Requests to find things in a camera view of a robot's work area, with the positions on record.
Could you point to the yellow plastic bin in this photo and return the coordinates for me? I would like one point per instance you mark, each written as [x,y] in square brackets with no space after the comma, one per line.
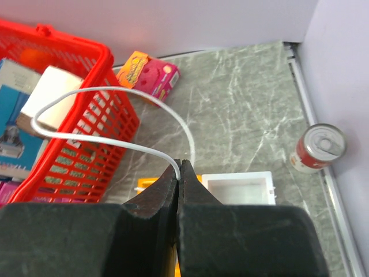
[142,184]

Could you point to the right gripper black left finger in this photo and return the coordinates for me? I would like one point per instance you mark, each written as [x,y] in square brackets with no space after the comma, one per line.
[136,238]

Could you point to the red white soup can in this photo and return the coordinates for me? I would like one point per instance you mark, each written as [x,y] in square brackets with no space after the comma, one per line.
[319,146]

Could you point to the white plastic bin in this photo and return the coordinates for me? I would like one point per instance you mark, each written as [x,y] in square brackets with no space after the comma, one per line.
[255,188]

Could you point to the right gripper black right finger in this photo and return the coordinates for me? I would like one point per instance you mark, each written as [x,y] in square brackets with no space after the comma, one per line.
[243,240]

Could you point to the red plastic shopping basket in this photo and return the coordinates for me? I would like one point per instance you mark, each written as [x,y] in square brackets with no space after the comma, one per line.
[74,172]

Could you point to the blue Harrys box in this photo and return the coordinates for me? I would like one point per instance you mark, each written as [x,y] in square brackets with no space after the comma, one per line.
[19,149]

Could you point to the orange fruit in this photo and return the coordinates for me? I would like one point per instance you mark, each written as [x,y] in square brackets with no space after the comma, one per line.
[34,59]

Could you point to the pink small box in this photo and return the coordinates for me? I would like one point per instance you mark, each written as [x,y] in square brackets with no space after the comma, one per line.
[153,76]

